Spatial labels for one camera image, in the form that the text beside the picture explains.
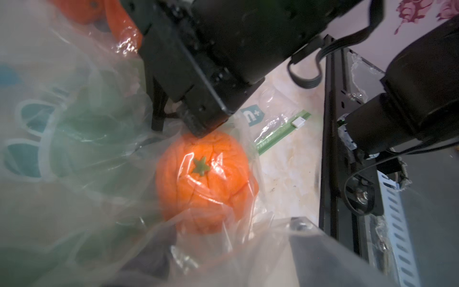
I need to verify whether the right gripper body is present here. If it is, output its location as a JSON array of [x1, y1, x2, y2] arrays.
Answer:
[[121, 1, 357, 138]]

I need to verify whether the clear green-zip bag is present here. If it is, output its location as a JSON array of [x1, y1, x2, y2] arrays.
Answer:
[[1, 1, 300, 287]]

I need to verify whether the clear green-strip bag of oranges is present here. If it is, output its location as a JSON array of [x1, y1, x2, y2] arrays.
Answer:
[[45, 1, 143, 57]]

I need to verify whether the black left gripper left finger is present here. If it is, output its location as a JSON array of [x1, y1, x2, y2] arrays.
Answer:
[[104, 224, 177, 287]]

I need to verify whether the white slotted cable duct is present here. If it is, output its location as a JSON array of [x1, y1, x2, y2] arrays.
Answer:
[[378, 172, 421, 287]]

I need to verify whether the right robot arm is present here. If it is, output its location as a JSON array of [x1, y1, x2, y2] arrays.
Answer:
[[121, 1, 459, 154]]

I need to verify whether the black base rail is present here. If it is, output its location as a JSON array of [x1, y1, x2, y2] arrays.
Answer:
[[319, 49, 391, 261]]

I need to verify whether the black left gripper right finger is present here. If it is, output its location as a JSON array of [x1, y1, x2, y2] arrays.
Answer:
[[289, 217, 394, 287]]

